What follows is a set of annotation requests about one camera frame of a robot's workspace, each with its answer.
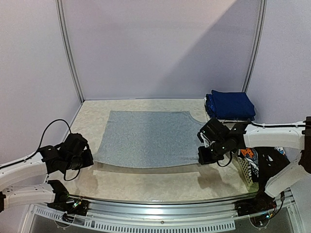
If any colourful graphic print garment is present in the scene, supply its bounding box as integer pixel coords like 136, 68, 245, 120
237, 147, 286, 184

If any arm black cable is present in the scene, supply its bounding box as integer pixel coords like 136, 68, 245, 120
0, 118, 85, 182
216, 118, 307, 167

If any grey tank top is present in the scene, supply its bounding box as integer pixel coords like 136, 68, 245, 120
93, 111, 204, 169

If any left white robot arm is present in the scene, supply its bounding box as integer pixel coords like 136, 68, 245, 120
0, 133, 94, 216

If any white perforated laundry basket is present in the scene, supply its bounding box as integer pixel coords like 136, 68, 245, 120
237, 154, 259, 189

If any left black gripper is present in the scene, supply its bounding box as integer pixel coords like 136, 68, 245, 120
66, 149, 94, 170

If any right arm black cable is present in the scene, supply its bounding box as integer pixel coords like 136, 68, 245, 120
216, 118, 307, 167

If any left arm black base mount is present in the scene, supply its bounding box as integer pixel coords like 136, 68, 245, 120
47, 180, 90, 216

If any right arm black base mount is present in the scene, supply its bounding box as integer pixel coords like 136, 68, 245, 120
234, 191, 285, 219

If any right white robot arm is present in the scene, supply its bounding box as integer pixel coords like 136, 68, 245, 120
197, 116, 311, 212

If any aluminium corner post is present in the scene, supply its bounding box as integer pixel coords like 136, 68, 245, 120
55, 0, 85, 104
242, 0, 267, 93

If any left aluminium corner post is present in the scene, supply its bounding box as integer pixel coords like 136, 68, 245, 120
55, 0, 85, 104

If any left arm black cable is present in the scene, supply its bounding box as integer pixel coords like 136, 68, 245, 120
0, 118, 85, 182

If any folded blue garment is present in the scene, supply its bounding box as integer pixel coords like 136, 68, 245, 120
205, 90, 256, 121

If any aluminium front rail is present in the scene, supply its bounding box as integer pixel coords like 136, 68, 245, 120
18, 186, 306, 233

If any right aluminium corner post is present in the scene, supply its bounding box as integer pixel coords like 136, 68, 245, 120
242, 0, 267, 93

